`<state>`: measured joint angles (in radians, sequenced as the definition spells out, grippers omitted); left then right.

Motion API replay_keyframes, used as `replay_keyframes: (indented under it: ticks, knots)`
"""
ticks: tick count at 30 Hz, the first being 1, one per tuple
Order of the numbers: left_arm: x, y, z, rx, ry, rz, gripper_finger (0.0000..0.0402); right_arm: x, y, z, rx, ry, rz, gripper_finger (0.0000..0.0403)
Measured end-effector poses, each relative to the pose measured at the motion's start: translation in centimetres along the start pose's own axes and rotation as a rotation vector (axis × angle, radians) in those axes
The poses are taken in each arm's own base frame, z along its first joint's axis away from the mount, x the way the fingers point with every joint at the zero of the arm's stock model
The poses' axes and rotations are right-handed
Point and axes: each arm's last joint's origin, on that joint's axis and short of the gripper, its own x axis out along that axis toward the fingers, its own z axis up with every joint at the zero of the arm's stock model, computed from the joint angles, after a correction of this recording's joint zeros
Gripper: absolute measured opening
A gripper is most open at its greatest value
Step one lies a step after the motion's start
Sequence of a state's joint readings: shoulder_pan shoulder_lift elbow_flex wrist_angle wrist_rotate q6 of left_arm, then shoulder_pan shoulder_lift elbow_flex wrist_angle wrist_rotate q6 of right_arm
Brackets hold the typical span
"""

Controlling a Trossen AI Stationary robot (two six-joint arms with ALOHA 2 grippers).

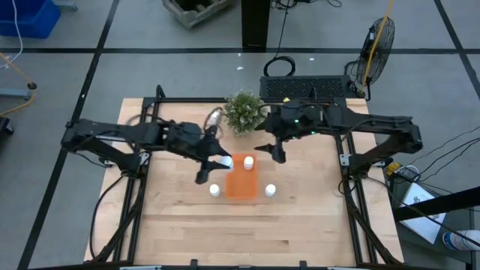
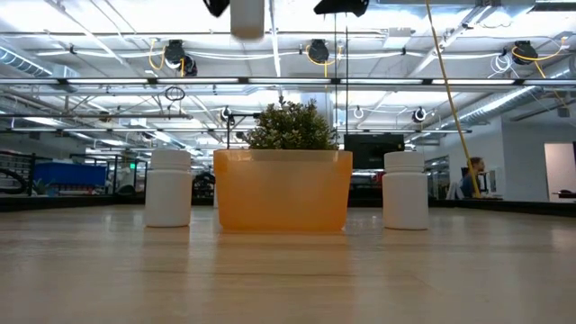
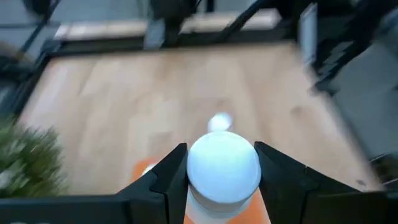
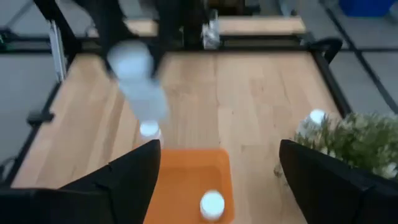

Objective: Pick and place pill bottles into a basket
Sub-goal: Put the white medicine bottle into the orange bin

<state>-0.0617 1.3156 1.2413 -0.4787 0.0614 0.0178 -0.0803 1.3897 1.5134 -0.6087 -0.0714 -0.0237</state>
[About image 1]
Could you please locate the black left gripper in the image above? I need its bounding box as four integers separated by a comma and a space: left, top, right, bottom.
164, 121, 233, 185

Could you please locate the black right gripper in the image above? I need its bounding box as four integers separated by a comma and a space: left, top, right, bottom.
253, 99, 324, 165

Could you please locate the translucent orange plastic basket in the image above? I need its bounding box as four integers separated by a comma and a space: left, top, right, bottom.
224, 151, 260, 200

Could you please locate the small green bushy plant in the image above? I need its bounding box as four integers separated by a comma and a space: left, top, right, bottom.
223, 90, 268, 138

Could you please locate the black computer case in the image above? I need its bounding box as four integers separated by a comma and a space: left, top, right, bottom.
259, 75, 353, 100

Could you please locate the black upright column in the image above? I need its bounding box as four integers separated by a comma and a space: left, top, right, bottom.
241, 0, 272, 53

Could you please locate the yellow and black power box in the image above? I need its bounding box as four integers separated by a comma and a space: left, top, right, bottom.
385, 162, 422, 182

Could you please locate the black round floor fan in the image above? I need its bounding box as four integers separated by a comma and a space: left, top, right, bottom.
343, 16, 397, 102

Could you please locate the grey wooden pallet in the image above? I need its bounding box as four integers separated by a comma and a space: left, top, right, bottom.
161, 0, 234, 30

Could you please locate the white printed paper sheet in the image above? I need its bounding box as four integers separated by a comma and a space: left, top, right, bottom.
398, 182, 448, 245

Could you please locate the black flat bar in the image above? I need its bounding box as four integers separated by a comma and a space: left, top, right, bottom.
392, 185, 480, 223

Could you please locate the white cylindrical can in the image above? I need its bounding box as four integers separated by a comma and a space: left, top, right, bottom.
442, 229, 480, 252

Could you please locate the blue plastic bin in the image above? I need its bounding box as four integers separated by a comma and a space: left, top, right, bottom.
0, 0, 62, 40

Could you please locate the grey gripper cable loop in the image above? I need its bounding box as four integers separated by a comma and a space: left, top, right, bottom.
203, 106, 227, 131

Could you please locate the coiled black floor cable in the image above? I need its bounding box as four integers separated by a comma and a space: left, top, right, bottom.
262, 0, 297, 78

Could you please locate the black aluminium table frame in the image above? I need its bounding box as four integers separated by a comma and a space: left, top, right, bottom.
88, 84, 404, 270

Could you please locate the long yellow cable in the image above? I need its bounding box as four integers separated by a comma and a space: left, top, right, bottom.
359, 0, 395, 95

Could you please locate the yellow floor hose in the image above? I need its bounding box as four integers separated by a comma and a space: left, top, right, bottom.
0, 51, 38, 118

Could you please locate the thin white floor cable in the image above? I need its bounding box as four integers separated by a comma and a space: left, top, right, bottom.
0, 0, 25, 71

